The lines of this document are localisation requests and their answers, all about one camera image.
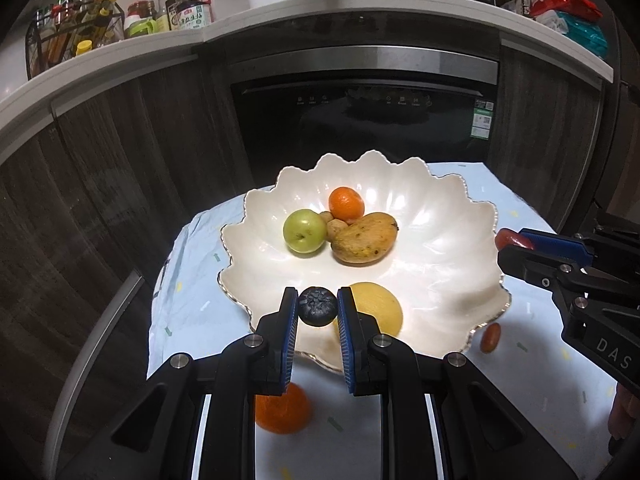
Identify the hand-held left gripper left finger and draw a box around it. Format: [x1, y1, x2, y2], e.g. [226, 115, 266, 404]
[50, 286, 300, 480]

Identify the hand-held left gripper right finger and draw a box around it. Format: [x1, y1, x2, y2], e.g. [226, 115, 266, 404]
[336, 286, 587, 480]

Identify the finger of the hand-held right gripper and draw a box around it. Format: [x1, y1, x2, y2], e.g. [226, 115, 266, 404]
[496, 242, 592, 292]
[517, 228, 597, 268]

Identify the red grape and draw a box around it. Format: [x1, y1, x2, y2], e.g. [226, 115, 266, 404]
[495, 227, 535, 252]

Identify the blueberry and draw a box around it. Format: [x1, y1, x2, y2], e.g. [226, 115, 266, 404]
[298, 286, 339, 327]

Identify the yellow citrus fruit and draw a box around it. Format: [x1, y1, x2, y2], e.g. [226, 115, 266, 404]
[348, 282, 404, 338]

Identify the white scalloped bowl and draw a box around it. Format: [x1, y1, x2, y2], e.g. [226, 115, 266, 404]
[218, 149, 512, 373]

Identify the green apple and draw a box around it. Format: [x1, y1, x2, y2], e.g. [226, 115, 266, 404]
[282, 209, 328, 255]

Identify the brown longan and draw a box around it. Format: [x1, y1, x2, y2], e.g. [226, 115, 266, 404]
[320, 211, 349, 242]

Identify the person's right hand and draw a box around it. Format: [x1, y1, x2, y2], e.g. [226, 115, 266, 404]
[609, 382, 640, 456]

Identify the small tangerine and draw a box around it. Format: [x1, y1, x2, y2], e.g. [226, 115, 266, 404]
[328, 186, 366, 224]
[255, 382, 313, 435]

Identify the light blue patterned tablecloth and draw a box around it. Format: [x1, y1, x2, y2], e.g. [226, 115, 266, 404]
[146, 161, 621, 480]

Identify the small red date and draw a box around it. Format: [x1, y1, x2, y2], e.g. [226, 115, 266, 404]
[480, 323, 502, 354]

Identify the yellow brown mango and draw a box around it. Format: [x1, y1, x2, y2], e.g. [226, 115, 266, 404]
[330, 212, 399, 266]

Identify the dark wood cabinet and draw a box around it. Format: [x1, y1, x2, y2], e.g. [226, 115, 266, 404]
[487, 42, 606, 231]
[0, 67, 256, 351]

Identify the teal plastic bag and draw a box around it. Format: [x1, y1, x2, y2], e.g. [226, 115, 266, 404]
[552, 11, 607, 56]

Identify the white plastic bag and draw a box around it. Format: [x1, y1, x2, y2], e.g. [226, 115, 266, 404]
[537, 10, 568, 36]

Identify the red plastic bag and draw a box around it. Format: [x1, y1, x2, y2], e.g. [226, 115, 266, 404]
[529, 0, 603, 22]

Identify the green white-lidded container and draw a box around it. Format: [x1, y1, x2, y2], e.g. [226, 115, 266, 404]
[123, 15, 158, 39]

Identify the red-lidded jar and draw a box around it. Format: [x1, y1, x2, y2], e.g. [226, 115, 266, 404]
[126, 1, 157, 21]

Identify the group of condiment bottles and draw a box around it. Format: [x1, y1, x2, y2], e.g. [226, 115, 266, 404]
[30, 0, 123, 73]

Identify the black wire spice rack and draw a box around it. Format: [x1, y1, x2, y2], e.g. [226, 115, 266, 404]
[25, 0, 126, 81]

